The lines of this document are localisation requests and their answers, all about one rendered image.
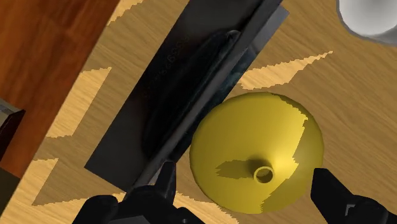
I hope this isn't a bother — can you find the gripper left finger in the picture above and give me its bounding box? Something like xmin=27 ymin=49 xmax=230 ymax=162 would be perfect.
xmin=72 ymin=160 xmax=206 ymax=224

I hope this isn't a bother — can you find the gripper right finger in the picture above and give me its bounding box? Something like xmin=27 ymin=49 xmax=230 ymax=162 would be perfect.
xmin=310 ymin=167 xmax=397 ymax=224

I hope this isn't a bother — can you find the black flat trowel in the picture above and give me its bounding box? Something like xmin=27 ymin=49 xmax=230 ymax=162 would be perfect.
xmin=83 ymin=0 xmax=291 ymax=193

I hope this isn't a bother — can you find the yellow funnel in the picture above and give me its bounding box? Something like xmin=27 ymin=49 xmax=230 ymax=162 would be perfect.
xmin=189 ymin=92 xmax=325 ymax=215

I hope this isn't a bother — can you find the dark brown box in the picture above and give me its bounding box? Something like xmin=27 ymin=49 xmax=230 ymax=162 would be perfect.
xmin=0 ymin=98 xmax=27 ymax=163

